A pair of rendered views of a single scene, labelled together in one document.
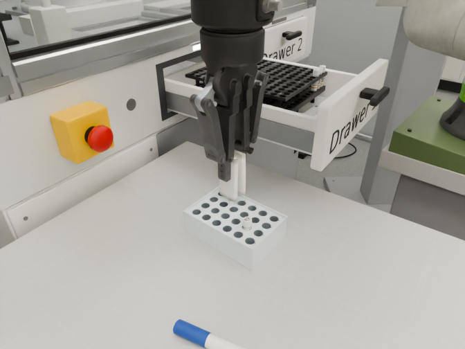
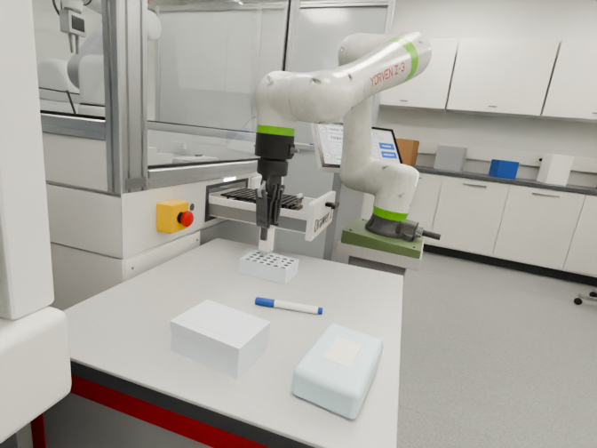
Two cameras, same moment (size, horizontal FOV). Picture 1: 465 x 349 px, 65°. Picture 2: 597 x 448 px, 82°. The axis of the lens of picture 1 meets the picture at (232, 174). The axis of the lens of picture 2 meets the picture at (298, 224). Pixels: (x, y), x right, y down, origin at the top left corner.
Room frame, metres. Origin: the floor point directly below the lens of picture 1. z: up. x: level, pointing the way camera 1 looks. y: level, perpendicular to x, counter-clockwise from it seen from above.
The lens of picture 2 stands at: (-0.39, 0.21, 1.10)
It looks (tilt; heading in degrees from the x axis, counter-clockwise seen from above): 14 degrees down; 341
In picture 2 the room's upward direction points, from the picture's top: 6 degrees clockwise
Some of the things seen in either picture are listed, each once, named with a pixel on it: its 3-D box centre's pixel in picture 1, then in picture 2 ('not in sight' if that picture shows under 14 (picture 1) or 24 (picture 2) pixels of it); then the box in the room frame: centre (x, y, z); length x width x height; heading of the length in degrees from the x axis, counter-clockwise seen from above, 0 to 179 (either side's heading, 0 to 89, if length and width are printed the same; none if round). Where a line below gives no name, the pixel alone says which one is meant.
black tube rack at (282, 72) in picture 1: (256, 88); (263, 204); (0.71, -0.05, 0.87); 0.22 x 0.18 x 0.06; 55
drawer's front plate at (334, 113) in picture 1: (353, 109); (322, 213); (0.60, -0.21, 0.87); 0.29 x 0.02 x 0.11; 145
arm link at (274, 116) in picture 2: not in sight; (280, 103); (0.43, 0.00, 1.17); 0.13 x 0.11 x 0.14; 34
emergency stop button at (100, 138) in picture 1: (98, 138); (185, 218); (0.48, 0.20, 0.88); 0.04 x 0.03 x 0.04; 145
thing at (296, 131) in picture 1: (252, 89); (260, 205); (0.72, -0.04, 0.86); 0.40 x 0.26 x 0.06; 55
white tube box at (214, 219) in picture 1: (234, 224); (269, 266); (0.40, 0.00, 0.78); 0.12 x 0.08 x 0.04; 51
